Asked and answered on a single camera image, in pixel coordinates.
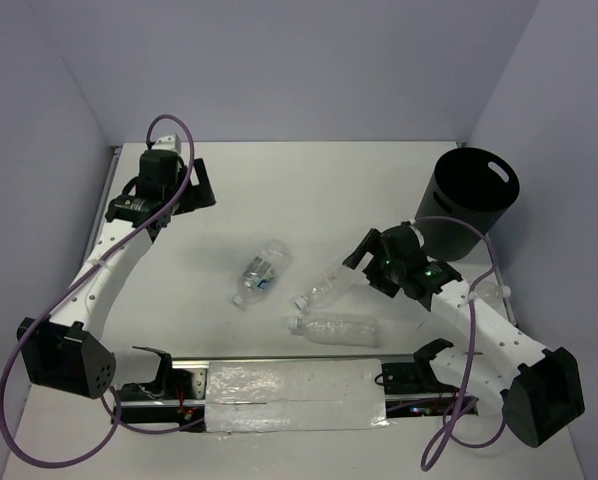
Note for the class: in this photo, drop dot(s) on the black cylindrical bin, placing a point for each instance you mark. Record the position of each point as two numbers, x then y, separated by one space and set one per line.
468 184

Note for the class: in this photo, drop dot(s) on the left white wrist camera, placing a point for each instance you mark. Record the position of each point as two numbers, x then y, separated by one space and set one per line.
169 142

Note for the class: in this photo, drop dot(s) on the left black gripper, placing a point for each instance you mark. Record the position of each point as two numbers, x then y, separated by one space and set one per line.
201 195

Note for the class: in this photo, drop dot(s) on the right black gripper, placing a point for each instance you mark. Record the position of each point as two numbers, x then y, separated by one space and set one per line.
374 244

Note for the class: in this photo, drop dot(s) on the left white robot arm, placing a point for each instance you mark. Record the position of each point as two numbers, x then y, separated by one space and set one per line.
65 352

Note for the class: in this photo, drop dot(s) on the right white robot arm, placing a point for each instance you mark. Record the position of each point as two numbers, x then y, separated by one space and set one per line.
541 392

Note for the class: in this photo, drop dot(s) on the labelled clear plastic bottle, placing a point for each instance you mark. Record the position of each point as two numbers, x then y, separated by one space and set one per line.
261 273

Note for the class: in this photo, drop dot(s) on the metal base rail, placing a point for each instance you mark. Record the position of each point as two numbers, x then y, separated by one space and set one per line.
177 397

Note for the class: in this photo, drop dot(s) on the silver foil covered block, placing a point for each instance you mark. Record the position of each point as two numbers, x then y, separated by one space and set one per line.
266 397

